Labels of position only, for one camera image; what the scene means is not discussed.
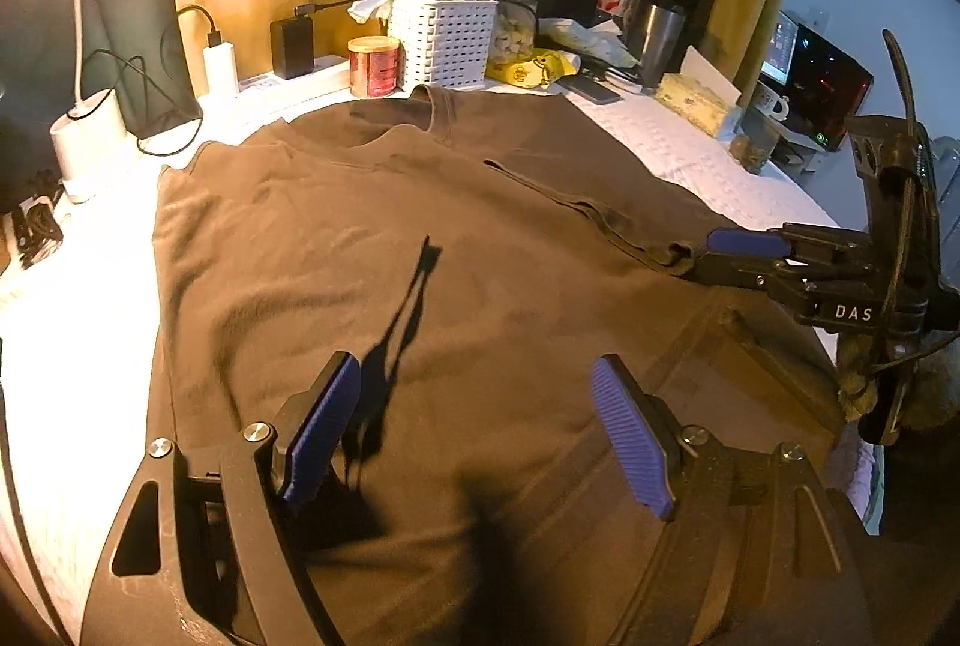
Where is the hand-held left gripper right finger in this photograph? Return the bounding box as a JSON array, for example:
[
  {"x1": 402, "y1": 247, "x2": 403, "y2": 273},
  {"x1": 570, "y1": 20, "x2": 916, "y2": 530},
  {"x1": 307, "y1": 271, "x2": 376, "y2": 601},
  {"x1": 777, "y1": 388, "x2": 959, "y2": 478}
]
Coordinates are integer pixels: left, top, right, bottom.
[{"x1": 590, "y1": 353, "x2": 875, "y2": 646}]

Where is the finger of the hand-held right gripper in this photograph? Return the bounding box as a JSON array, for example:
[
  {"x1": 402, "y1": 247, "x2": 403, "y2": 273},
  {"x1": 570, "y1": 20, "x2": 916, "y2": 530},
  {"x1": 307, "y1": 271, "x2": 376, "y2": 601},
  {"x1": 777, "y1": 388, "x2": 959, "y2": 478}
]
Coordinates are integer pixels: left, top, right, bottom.
[
  {"x1": 706, "y1": 224, "x2": 807, "y2": 263},
  {"x1": 675, "y1": 254, "x2": 781, "y2": 300}
]

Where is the white power strip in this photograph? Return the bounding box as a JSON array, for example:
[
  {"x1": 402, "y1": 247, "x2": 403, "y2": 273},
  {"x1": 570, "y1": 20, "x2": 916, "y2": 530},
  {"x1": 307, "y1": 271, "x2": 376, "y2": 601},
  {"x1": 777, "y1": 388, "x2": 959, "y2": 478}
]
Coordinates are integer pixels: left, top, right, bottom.
[{"x1": 199, "y1": 53, "x2": 353, "y2": 99}]

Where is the steel tumbler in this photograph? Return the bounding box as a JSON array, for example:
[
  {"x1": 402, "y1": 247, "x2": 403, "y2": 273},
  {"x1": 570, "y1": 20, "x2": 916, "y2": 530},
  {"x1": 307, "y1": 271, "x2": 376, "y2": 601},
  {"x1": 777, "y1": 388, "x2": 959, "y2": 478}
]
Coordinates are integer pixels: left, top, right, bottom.
[{"x1": 626, "y1": 2, "x2": 687, "y2": 84}]

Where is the black charger cable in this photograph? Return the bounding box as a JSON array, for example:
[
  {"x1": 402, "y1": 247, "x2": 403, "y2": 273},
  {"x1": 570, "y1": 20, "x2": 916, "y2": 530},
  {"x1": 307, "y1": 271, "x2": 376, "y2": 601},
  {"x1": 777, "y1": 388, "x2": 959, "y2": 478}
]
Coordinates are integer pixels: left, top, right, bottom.
[{"x1": 161, "y1": 4, "x2": 224, "y2": 122}]

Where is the white desk lamp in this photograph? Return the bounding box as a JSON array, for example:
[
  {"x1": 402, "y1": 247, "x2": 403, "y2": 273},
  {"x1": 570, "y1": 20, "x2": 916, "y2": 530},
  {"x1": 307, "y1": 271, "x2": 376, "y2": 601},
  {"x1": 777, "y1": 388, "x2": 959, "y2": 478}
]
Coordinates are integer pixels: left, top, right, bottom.
[{"x1": 0, "y1": 0, "x2": 203, "y2": 204}]

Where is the dark teal curtain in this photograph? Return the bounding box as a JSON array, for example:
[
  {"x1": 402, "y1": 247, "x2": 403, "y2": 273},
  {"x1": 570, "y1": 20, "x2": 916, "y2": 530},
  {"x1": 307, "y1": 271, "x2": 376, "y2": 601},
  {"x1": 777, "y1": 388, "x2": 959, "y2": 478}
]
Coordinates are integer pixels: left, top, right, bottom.
[{"x1": 0, "y1": 0, "x2": 196, "y2": 167}]

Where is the black power adapter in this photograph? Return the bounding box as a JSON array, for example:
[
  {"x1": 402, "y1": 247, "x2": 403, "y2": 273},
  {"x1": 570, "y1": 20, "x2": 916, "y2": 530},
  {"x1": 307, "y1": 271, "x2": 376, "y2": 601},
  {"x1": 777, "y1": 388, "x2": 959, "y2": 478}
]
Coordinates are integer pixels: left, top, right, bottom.
[{"x1": 270, "y1": 16, "x2": 316, "y2": 79}]

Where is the white plastic wrapper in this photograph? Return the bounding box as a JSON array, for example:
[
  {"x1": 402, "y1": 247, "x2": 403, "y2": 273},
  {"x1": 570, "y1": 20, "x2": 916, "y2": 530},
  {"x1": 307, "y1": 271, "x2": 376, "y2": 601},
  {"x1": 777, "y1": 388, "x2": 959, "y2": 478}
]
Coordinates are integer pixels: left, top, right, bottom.
[{"x1": 540, "y1": 17, "x2": 638, "y2": 69}]

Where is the lit monitor screen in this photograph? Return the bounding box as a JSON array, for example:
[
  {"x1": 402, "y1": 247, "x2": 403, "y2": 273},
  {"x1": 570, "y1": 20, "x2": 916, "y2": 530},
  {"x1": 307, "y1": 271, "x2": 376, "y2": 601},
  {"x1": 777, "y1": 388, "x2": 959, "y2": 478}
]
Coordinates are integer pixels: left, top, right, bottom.
[{"x1": 761, "y1": 11, "x2": 800, "y2": 88}]

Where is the snack jar with white lid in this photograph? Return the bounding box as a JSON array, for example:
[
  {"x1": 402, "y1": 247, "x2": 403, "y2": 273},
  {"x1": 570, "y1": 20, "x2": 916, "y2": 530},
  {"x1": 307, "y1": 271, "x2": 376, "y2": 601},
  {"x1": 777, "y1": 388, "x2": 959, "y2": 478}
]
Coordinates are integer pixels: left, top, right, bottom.
[{"x1": 465, "y1": 0, "x2": 541, "y2": 68}]

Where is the white printed mug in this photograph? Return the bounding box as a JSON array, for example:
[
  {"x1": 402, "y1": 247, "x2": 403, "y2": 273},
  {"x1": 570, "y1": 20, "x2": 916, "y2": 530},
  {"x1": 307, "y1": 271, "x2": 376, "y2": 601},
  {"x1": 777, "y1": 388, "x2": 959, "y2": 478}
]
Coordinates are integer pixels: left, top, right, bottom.
[{"x1": 754, "y1": 83, "x2": 790, "y2": 125}]

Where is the white perforated plastic basket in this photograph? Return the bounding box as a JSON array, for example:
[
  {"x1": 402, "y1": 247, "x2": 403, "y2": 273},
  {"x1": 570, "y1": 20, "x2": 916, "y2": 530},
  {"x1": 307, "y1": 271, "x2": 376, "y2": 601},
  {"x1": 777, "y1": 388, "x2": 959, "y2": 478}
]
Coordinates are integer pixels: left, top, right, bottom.
[{"x1": 386, "y1": 0, "x2": 500, "y2": 90}]

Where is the dark smartphone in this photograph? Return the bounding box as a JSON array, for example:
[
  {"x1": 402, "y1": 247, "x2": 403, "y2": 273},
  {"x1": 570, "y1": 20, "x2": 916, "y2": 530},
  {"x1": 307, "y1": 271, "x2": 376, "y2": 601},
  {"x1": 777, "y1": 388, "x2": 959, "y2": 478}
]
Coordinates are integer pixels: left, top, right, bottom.
[{"x1": 559, "y1": 74, "x2": 625, "y2": 107}]

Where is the white paper card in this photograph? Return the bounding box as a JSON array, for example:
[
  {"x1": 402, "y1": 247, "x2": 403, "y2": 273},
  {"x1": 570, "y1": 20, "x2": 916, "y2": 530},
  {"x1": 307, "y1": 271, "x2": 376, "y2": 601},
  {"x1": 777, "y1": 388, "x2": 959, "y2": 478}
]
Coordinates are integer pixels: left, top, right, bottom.
[{"x1": 679, "y1": 46, "x2": 743, "y2": 92}]

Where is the white textured cover cloth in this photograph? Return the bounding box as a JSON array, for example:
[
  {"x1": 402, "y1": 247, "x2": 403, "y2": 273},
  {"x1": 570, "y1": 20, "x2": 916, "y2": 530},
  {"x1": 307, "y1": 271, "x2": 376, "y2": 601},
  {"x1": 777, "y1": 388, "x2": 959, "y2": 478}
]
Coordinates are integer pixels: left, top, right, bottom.
[{"x1": 0, "y1": 68, "x2": 886, "y2": 646}]

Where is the black cable bundle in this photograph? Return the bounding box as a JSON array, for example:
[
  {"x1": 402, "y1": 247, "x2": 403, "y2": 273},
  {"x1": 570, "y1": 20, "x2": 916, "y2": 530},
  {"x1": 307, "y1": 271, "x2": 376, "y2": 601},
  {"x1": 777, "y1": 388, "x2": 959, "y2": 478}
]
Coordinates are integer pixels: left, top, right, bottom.
[{"x1": 0, "y1": 181, "x2": 65, "y2": 272}]

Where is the white charger with black cable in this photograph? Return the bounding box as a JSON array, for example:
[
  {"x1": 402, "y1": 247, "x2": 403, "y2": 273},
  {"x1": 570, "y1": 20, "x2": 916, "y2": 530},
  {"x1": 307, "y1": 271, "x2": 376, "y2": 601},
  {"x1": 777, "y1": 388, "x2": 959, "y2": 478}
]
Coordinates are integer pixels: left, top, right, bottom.
[{"x1": 79, "y1": 49, "x2": 205, "y2": 159}]

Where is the brown t-shirt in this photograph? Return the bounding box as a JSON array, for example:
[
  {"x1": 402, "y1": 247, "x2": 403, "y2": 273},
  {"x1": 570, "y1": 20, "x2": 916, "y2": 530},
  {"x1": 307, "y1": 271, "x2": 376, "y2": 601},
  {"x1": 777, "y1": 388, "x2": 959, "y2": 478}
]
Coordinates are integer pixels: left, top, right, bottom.
[{"x1": 150, "y1": 85, "x2": 856, "y2": 646}]

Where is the pale yellow box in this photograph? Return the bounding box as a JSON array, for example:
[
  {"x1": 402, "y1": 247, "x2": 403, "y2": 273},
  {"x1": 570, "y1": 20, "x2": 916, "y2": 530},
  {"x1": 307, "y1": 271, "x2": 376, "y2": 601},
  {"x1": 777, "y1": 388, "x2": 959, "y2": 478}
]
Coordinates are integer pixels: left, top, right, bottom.
[{"x1": 656, "y1": 73, "x2": 740, "y2": 138}]

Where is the red canister with wooden lid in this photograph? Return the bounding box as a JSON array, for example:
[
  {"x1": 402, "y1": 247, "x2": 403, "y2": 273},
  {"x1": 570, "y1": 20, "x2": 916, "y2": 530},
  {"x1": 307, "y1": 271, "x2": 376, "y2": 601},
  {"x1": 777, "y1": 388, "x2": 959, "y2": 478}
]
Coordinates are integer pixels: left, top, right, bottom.
[{"x1": 349, "y1": 37, "x2": 402, "y2": 98}]

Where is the black laptop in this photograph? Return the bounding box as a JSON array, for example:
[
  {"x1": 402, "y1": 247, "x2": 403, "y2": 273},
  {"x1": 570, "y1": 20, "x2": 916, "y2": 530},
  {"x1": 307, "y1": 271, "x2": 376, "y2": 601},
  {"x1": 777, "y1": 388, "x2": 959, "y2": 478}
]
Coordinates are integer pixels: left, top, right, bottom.
[{"x1": 780, "y1": 26, "x2": 875, "y2": 152}]

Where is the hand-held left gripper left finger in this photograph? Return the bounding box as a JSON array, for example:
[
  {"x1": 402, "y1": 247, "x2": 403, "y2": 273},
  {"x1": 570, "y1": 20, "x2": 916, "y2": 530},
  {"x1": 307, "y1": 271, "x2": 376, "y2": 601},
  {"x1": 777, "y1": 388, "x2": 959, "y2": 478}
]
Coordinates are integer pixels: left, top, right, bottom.
[{"x1": 81, "y1": 352, "x2": 362, "y2": 646}]

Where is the yellow snack bag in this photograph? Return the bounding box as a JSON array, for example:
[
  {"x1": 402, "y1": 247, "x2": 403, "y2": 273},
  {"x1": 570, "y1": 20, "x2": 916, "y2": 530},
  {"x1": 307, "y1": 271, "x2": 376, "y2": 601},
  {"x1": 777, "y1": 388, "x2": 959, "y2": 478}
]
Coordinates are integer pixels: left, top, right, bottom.
[{"x1": 486, "y1": 49, "x2": 582, "y2": 89}]

